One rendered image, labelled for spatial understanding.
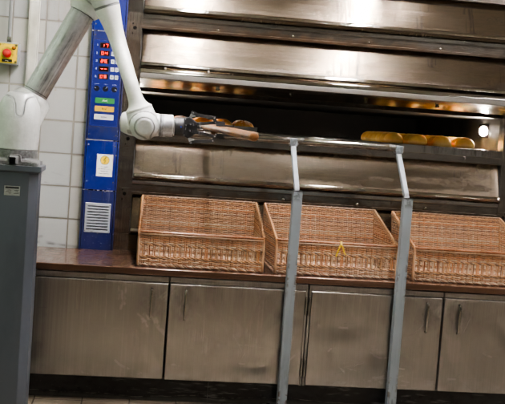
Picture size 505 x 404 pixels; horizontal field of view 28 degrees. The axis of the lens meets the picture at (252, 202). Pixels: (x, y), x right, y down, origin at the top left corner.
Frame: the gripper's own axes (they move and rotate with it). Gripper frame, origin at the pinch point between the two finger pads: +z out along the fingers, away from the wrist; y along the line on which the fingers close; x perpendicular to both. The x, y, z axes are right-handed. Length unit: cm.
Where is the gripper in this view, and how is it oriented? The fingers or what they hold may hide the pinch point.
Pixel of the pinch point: (224, 130)
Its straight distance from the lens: 400.8
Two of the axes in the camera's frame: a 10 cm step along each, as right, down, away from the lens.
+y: -0.8, 9.9, 0.7
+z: 9.9, 0.7, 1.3
